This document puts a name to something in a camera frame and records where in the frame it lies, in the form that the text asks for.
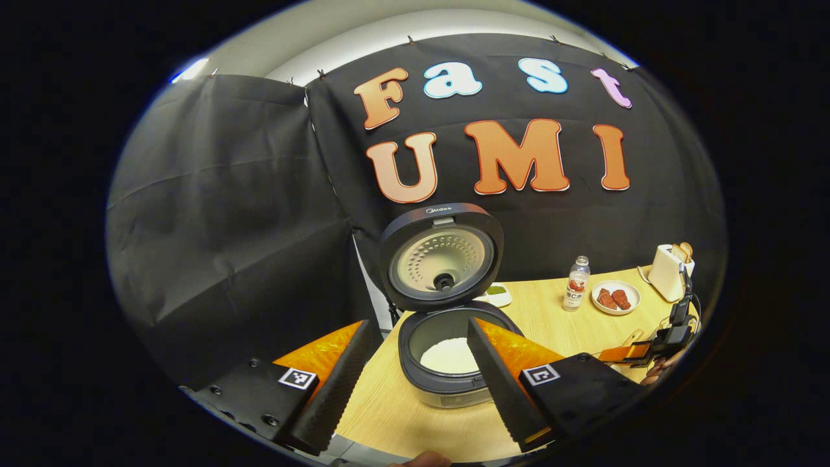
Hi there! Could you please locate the white rice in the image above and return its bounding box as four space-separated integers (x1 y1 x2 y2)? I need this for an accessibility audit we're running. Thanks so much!
420 337 482 376

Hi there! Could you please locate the clear drink bottle red label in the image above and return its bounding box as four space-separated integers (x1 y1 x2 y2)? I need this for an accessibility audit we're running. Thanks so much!
562 256 591 313

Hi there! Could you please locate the dark grey rice cooker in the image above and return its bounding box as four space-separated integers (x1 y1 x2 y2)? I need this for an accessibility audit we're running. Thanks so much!
379 202 526 408

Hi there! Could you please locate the ceiling light panel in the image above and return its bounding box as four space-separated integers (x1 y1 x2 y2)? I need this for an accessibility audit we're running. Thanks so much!
170 58 209 84

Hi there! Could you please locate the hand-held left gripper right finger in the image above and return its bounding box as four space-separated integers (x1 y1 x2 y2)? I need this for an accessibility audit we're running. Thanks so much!
467 317 648 453

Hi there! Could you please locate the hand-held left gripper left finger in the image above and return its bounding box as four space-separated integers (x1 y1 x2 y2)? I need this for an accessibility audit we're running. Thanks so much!
180 318 385 456

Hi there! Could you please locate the white divided seasoning dish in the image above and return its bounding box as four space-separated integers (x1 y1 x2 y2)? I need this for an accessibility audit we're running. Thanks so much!
477 283 513 308

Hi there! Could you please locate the white oval plate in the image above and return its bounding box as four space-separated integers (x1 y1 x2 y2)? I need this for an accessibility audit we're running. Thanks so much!
591 280 642 316

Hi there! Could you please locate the white toaster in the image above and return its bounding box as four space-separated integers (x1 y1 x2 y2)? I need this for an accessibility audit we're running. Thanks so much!
639 243 696 303

